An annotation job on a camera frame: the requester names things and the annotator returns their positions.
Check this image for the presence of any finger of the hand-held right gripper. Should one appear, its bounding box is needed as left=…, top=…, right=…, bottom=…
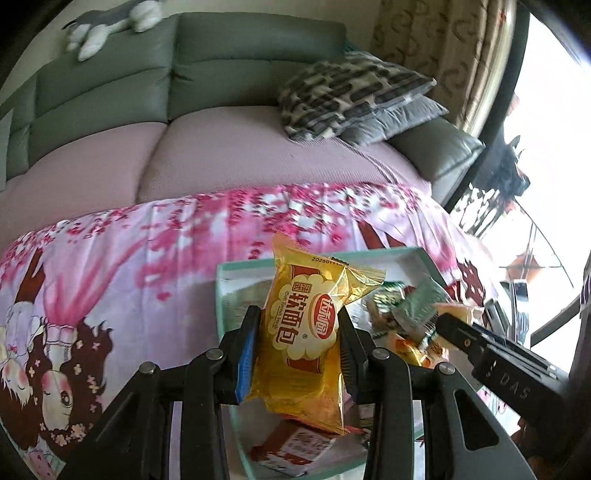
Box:
left=435, top=313, right=495, bottom=365

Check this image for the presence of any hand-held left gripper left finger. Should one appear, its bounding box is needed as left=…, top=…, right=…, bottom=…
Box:
left=59, top=304, right=262, bottom=480

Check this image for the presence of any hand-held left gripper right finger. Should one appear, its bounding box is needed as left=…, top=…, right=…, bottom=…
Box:
left=338, top=305, right=539, bottom=480

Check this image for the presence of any pale yellow pastry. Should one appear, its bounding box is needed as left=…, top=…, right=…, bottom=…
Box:
left=433, top=302, right=485, bottom=326

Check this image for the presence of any pale green snack packet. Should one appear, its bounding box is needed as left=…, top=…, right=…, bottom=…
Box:
left=392, top=277, right=446, bottom=330

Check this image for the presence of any orange clear-wrapped snack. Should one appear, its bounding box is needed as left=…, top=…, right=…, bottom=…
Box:
left=383, top=332, right=448, bottom=367

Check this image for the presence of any yellow bread packet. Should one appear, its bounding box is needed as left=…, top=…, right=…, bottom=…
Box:
left=244, top=232, right=387, bottom=437

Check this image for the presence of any green cow biscuit packet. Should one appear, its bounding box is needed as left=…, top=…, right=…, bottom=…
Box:
left=369, top=279, right=407, bottom=333

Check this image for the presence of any teal cardboard tray box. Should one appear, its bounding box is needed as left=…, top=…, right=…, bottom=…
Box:
left=215, top=247, right=455, bottom=480

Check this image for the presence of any small red carton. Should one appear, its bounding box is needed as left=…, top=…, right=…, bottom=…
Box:
left=249, top=415, right=365, bottom=476

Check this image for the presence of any silver and black device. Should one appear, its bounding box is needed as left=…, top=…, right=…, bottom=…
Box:
left=482, top=298, right=509, bottom=333

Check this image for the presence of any smartphone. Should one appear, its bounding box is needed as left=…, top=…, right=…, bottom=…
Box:
left=510, top=279, right=532, bottom=342

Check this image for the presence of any black metal railing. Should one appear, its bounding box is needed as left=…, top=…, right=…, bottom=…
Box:
left=450, top=185, right=504, bottom=238

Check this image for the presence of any pink cartoon printed blanket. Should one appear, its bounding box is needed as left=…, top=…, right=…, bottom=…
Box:
left=0, top=181, right=522, bottom=480

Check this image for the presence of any grey pillow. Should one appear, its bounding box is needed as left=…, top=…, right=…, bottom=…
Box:
left=342, top=95, right=450, bottom=147

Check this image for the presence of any black and white patterned pillow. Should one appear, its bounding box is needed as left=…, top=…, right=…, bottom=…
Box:
left=277, top=58, right=437, bottom=141

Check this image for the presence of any beige patterned curtain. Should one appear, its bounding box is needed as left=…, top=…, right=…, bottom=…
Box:
left=372, top=0, right=518, bottom=134

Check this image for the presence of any grey sofa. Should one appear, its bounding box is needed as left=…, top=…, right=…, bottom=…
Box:
left=0, top=11, right=485, bottom=195

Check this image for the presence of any grey and white plush toy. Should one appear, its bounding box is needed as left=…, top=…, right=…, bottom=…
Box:
left=62, top=0, right=163, bottom=62

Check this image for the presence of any dark window frame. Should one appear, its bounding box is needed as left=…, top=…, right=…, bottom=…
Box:
left=441, top=0, right=546, bottom=208

